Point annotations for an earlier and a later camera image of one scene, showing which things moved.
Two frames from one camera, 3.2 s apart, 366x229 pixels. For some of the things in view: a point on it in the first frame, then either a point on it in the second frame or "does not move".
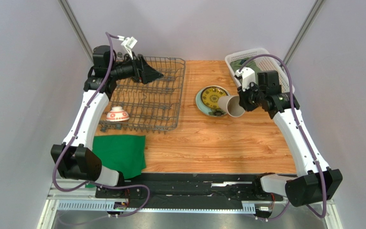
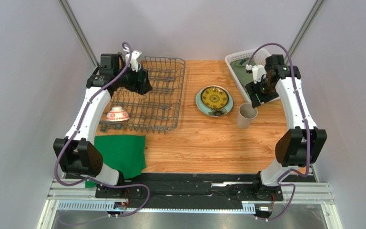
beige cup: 230,104 to 246,114
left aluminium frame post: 77,29 does not move
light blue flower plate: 209,111 does not move
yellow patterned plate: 210,96 does not move
